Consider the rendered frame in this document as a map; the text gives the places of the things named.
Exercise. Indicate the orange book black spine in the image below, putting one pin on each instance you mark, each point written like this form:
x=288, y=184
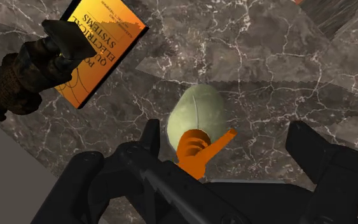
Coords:
x=104, y=49

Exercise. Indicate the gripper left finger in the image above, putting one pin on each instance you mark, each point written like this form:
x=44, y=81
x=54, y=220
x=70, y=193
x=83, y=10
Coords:
x=126, y=173

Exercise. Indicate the green spray bottle orange nozzle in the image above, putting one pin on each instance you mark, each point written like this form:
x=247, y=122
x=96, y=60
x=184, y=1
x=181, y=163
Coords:
x=197, y=118

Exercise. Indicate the dark brown figure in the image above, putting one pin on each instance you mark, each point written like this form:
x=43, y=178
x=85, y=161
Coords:
x=33, y=68

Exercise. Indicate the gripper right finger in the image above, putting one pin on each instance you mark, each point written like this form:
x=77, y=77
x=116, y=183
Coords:
x=330, y=167

